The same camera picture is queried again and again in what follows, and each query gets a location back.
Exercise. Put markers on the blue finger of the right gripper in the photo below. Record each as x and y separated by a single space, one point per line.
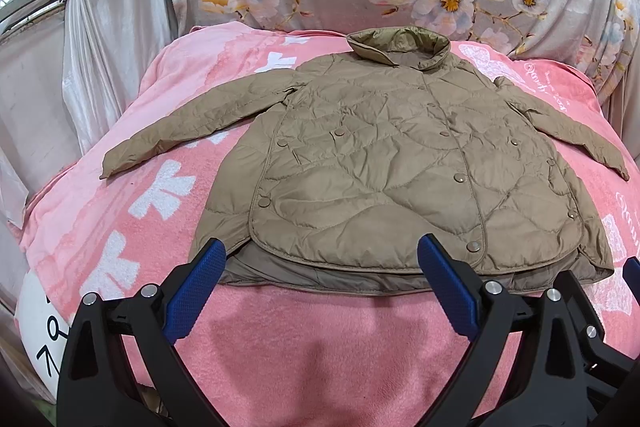
631 276

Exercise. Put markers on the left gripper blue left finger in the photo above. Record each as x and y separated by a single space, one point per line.
188 287

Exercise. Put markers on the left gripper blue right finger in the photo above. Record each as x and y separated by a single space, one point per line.
455 285

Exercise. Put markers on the tan quilted puffer jacket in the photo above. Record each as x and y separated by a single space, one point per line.
350 158

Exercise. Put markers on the white cat face cushion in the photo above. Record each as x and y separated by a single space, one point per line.
43 332

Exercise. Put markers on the silver satin curtain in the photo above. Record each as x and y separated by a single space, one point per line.
69 69

